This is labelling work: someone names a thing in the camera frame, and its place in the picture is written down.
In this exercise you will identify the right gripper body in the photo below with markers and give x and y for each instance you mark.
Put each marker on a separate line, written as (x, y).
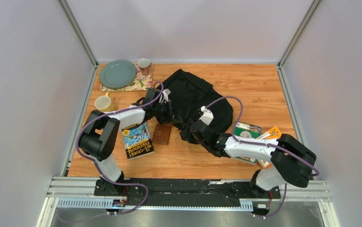
(189, 137)

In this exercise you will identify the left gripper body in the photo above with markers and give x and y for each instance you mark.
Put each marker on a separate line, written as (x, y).
(165, 112)

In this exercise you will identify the black backpack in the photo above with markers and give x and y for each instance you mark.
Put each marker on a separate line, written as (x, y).
(188, 93)

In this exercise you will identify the Treehouse storey book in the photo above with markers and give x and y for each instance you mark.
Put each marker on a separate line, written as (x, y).
(137, 141)

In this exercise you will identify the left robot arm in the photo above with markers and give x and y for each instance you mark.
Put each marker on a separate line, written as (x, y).
(96, 140)

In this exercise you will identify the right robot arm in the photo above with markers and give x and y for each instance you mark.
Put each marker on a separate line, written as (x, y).
(291, 161)

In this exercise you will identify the brown leather wallet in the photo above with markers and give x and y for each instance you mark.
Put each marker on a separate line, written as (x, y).
(161, 134)

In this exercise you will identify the floral tray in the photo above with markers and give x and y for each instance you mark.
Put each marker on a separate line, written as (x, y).
(140, 82)

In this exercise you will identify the green coin book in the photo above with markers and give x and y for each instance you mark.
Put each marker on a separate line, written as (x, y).
(247, 131)

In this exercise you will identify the brown patterned mug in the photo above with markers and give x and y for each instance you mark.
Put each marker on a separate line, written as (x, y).
(144, 66)

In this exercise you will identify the yellow mug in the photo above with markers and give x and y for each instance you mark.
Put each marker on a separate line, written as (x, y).
(104, 103)

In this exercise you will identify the grey-green plate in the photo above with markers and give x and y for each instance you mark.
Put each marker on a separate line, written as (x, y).
(117, 74)

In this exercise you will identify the orange book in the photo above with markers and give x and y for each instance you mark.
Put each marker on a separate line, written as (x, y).
(273, 133)

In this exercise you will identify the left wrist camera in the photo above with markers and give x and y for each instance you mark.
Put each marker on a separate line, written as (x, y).
(164, 96)

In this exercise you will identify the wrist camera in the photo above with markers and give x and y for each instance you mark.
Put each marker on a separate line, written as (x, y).
(164, 96)
(206, 115)

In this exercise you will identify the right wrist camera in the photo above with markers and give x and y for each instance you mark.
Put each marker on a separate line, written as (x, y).
(206, 115)

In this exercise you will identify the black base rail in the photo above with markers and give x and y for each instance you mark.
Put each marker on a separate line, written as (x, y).
(188, 193)

